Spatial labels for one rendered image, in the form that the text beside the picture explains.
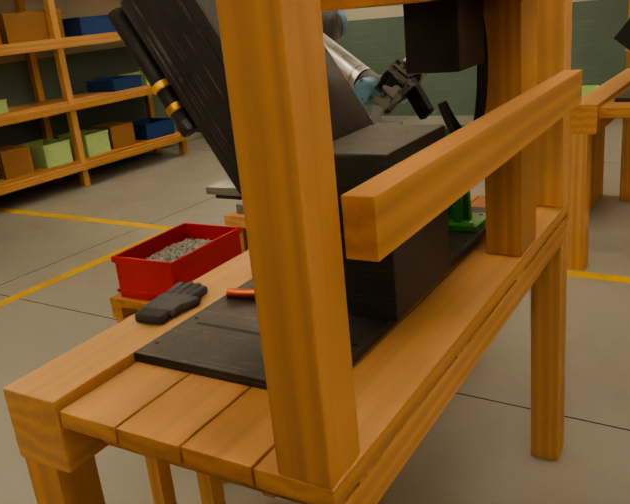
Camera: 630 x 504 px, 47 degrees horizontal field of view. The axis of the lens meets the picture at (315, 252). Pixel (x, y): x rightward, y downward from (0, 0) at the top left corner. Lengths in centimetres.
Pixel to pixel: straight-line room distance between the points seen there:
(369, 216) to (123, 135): 716
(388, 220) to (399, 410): 37
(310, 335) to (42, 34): 668
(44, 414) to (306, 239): 70
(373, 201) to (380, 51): 891
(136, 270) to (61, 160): 554
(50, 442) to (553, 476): 166
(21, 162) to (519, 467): 568
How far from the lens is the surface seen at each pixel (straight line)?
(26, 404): 143
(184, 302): 161
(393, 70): 200
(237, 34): 87
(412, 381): 128
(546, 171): 222
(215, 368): 135
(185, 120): 155
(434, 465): 258
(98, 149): 777
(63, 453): 142
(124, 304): 204
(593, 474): 259
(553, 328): 238
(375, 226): 93
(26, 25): 739
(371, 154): 136
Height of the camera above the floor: 151
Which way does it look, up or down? 19 degrees down
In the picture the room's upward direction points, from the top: 6 degrees counter-clockwise
